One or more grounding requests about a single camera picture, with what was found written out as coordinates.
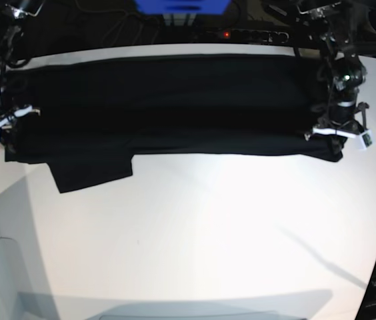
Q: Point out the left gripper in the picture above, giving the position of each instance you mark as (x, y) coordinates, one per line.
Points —
(346, 119)

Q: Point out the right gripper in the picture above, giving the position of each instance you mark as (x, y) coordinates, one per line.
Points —
(10, 116)

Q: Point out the black T-shirt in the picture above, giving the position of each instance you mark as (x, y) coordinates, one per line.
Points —
(96, 116)

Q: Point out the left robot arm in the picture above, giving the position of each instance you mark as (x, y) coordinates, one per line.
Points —
(328, 24)

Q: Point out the black power strip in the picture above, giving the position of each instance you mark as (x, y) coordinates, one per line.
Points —
(244, 36)

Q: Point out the blue box overhead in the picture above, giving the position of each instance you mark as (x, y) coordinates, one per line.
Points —
(160, 7)

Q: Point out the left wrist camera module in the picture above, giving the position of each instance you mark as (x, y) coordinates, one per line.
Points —
(365, 140)

